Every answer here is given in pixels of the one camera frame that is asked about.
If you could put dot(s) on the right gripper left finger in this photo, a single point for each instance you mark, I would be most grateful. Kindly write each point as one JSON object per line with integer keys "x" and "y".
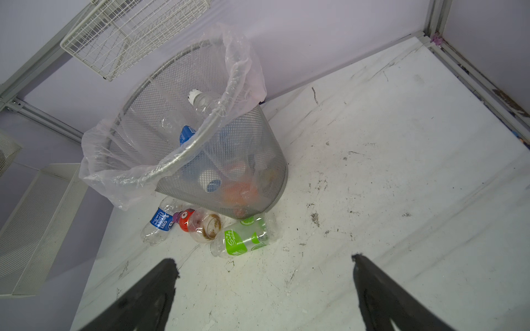
{"x": 145, "y": 306}

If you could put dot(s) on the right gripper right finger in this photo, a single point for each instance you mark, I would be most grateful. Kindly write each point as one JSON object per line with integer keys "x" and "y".
{"x": 385, "y": 305}

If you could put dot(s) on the Pocari bottle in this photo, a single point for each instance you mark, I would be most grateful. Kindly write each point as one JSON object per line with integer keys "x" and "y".
{"x": 210, "y": 180}

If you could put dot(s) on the orange label yellow-cap bottle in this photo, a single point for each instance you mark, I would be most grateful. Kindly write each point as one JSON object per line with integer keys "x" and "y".
{"x": 240, "y": 193}

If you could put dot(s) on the grey mesh waste bin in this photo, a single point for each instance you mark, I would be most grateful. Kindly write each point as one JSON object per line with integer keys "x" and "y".
{"x": 223, "y": 157}

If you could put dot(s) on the clear plastic bin liner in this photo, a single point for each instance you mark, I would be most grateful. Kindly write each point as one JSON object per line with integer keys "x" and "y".
{"x": 165, "y": 136}

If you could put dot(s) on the small blue label bottle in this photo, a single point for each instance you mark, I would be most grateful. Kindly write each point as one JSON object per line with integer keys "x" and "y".
{"x": 159, "y": 226}

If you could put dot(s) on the red cap small bottle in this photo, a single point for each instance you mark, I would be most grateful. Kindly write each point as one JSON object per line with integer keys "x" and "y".
{"x": 201, "y": 224}

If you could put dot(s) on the green label clear bottle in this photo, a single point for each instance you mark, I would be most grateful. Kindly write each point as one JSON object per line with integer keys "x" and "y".
{"x": 245, "y": 236}

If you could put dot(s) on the white lower mesh shelf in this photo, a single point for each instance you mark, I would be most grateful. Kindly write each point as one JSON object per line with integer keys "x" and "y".
{"x": 35, "y": 231}

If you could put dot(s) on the white mesh shelf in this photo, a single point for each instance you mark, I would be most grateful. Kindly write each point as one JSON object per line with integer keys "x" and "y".
{"x": 35, "y": 231}
{"x": 10, "y": 148}

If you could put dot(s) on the white upper mesh shelf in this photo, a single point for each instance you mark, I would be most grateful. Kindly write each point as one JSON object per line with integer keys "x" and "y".
{"x": 10, "y": 148}

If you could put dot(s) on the white wire wall basket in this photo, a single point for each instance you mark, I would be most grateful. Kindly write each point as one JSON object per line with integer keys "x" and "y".
{"x": 111, "y": 36}

